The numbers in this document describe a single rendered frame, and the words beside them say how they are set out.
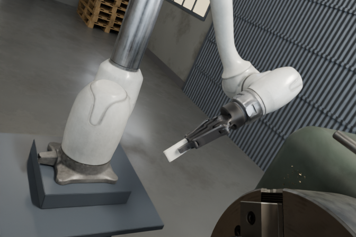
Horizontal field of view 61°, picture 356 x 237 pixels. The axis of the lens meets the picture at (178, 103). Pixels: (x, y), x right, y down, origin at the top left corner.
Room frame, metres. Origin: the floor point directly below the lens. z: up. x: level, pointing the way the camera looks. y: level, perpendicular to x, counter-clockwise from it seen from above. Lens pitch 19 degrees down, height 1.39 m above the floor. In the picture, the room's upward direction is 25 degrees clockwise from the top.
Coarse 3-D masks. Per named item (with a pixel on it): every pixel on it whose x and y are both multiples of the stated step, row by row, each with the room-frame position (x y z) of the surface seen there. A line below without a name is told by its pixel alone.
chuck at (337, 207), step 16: (256, 192) 0.40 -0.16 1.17; (272, 192) 0.41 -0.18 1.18; (288, 192) 0.36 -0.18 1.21; (304, 192) 0.37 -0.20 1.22; (320, 192) 0.40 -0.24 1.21; (240, 208) 0.41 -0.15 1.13; (288, 208) 0.35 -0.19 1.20; (304, 208) 0.34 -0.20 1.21; (320, 208) 0.33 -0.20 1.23; (336, 208) 0.33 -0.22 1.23; (352, 208) 0.35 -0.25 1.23; (224, 224) 0.42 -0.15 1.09; (240, 224) 0.39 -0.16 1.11; (288, 224) 0.34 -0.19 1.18; (304, 224) 0.33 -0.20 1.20; (320, 224) 0.32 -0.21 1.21; (336, 224) 0.30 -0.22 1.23; (352, 224) 0.31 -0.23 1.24
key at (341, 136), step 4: (336, 132) 0.37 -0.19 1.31; (340, 132) 0.37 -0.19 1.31; (336, 136) 0.37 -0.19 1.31; (340, 136) 0.36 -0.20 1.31; (344, 136) 0.36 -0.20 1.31; (348, 136) 0.36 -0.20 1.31; (336, 140) 0.37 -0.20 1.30; (340, 140) 0.36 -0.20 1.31; (344, 140) 0.36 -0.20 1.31; (348, 140) 0.36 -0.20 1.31; (352, 140) 0.36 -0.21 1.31; (344, 144) 0.36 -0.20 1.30; (348, 144) 0.36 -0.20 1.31; (352, 144) 0.35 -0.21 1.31; (348, 148) 0.36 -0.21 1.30; (352, 148) 0.35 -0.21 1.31
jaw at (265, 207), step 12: (264, 192) 0.39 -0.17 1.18; (252, 204) 0.35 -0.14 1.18; (264, 204) 0.34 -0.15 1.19; (276, 204) 0.35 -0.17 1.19; (252, 216) 0.35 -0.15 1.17; (264, 216) 0.33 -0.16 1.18; (276, 216) 0.35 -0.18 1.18; (252, 228) 0.33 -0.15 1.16; (264, 228) 0.33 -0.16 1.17; (276, 228) 0.34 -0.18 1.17
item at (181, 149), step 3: (183, 144) 0.73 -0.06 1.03; (186, 144) 0.72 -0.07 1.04; (189, 144) 0.73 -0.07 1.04; (192, 144) 0.72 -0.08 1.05; (195, 144) 0.72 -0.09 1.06; (198, 144) 0.72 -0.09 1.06; (180, 147) 0.72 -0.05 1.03; (183, 147) 0.72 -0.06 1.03; (186, 147) 0.72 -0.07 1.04; (189, 147) 0.72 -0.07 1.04; (180, 150) 0.71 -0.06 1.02; (183, 150) 0.72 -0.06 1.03
